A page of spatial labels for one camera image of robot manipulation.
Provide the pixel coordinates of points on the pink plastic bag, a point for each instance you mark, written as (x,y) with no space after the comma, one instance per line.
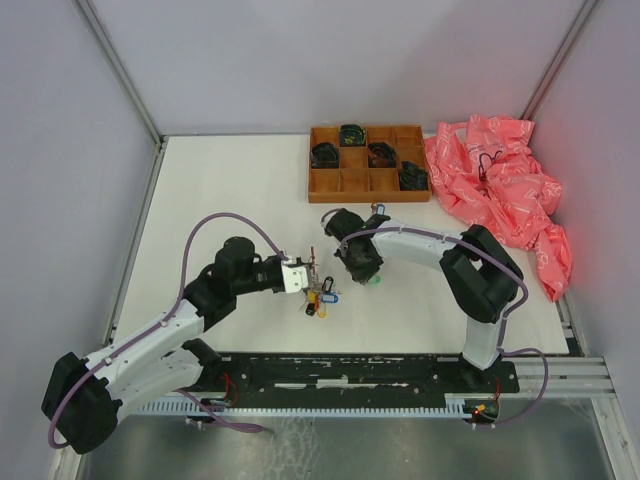
(483,172)

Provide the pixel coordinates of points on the black item right compartment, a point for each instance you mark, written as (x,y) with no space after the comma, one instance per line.
(412,177)

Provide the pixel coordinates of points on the black item left compartment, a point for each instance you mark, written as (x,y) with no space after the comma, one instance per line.
(324,155)

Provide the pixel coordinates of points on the keyring bunch with red opener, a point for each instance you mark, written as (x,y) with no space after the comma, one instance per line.
(321,290)

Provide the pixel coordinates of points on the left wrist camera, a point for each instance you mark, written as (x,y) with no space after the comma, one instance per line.
(295,278)

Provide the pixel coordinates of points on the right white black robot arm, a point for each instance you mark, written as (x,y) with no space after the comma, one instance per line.
(486,283)

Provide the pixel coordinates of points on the white slotted cable duct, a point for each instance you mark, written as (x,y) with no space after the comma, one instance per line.
(179,405)

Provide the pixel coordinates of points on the key with blue tag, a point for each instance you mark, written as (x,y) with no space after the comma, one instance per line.
(378,208)

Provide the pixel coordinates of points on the black item top compartment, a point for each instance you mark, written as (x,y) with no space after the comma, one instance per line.
(352,135)

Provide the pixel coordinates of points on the wooden compartment tray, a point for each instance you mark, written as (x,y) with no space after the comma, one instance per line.
(354,163)

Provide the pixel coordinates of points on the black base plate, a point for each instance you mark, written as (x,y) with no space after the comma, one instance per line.
(429,373)

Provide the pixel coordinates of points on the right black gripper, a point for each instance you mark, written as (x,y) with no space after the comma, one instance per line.
(360,274)

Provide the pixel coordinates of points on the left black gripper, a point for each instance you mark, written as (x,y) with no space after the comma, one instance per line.
(304,263)

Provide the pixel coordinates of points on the aluminium frame rail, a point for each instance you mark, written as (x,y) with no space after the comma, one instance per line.
(89,13)

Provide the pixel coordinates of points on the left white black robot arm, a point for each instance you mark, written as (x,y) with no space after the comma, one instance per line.
(88,397)

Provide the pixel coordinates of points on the black item middle compartment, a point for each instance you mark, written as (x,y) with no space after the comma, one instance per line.
(381,155)

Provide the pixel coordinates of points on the black item compartment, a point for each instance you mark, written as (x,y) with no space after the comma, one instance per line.
(412,177)
(324,155)
(352,135)
(381,155)

